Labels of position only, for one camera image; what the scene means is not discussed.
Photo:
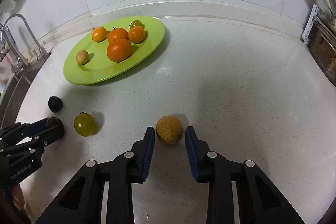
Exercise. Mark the person's left hand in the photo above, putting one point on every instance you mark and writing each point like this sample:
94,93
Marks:
17,196

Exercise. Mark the small yellow-orange mandarin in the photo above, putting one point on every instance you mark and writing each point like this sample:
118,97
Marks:
99,34

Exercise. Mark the green tomato with calyx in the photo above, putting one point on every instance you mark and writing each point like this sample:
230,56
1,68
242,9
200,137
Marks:
137,23

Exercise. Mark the large chrome faucet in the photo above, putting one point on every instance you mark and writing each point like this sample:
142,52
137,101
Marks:
19,65

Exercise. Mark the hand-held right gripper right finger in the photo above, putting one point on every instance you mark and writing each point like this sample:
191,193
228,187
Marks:
191,153

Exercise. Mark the steel stock pot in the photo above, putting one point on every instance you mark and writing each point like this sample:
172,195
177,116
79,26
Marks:
325,56

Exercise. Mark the steel sink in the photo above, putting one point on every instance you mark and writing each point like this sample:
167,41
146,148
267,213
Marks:
15,90

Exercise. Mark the dark purple plum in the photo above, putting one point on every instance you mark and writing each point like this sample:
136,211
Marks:
55,103
55,121

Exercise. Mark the green plate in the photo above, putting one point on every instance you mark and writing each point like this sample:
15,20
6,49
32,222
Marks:
105,74

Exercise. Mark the thin gooseneck faucet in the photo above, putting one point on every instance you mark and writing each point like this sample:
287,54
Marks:
31,35

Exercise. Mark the medium orange mandarin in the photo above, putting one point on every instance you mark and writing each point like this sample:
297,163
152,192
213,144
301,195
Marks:
136,34

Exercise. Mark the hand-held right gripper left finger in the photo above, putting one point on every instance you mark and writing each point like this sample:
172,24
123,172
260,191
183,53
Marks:
148,150

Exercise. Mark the yellow-brown longan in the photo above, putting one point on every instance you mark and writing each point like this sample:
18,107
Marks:
169,129
82,57

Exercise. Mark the white metal dish rack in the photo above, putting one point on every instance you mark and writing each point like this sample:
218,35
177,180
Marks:
311,24

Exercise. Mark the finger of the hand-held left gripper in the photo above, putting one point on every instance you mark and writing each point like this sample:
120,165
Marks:
36,127
53,134

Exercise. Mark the large orange mandarin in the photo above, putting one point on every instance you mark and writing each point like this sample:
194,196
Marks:
119,50
118,34

